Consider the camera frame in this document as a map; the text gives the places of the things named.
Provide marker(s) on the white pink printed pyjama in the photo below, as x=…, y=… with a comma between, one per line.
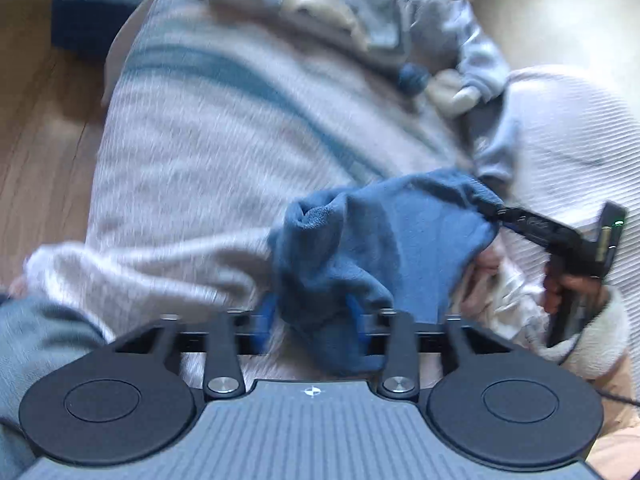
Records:
x=500, y=300

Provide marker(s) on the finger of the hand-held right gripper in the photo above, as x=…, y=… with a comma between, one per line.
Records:
x=505, y=219

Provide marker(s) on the person's right hand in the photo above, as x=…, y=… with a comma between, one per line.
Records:
x=585, y=287

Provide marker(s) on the white plush toy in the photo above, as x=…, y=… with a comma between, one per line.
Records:
x=452, y=92

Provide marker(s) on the blue printed footstool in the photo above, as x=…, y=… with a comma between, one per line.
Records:
x=95, y=20

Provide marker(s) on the blue fleece pants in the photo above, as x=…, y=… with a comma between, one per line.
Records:
x=390, y=250

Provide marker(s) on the person's right forearm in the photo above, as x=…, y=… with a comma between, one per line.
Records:
x=600, y=340

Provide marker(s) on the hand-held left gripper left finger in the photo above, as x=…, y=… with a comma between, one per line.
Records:
x=265, y=331

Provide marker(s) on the grey-blue sweatshirt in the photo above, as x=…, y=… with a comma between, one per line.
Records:
x=475, y=60

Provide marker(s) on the person's grey trouser leg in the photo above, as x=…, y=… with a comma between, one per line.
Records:
x=40, y=350

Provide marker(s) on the cream folded cloth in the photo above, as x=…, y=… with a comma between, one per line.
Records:
x=325, y=7

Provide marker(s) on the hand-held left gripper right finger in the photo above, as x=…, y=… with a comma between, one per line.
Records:
x=356, y=321

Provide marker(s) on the blue fuzzy slipper sock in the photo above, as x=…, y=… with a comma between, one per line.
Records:
x=414, y=79

